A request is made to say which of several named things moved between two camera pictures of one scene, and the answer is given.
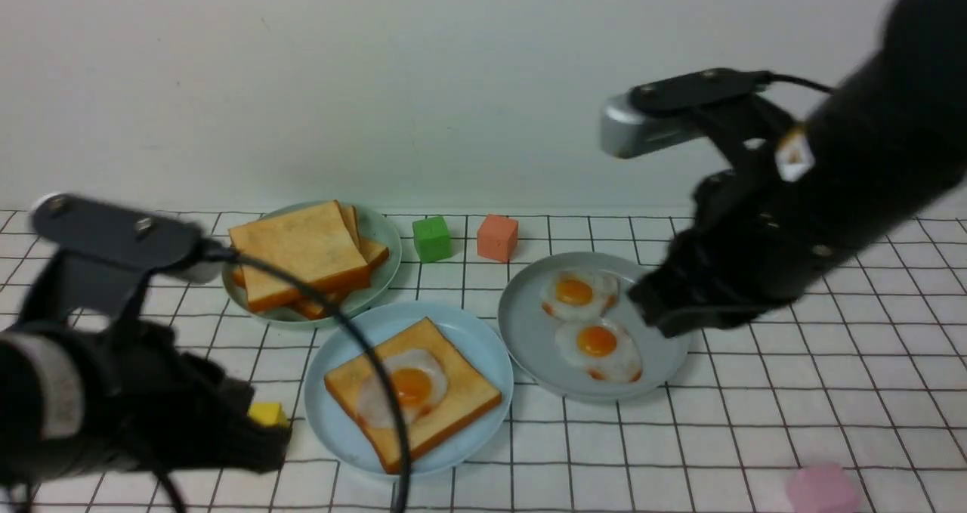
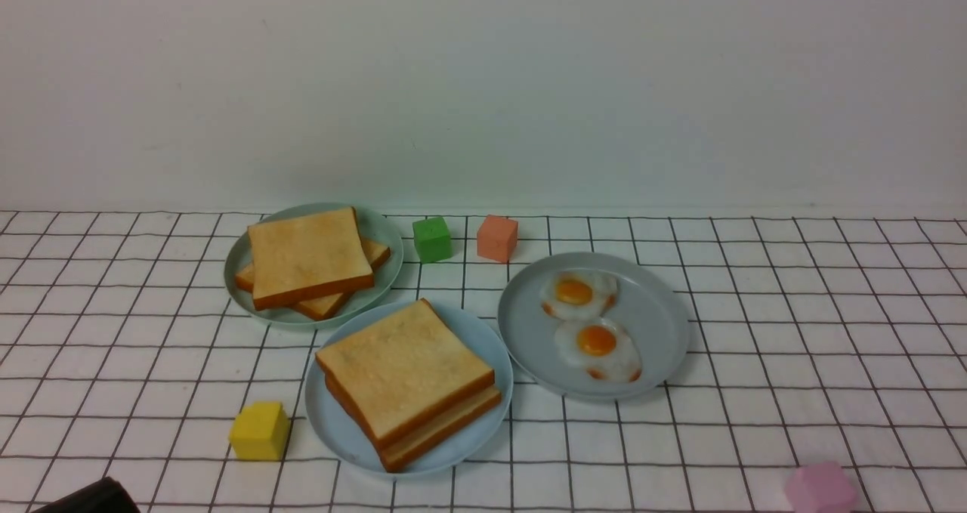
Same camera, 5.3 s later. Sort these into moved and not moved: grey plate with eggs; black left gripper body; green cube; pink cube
Moved: black left gripper body
Not moved: pink cube; green cube; grey plate with eggs
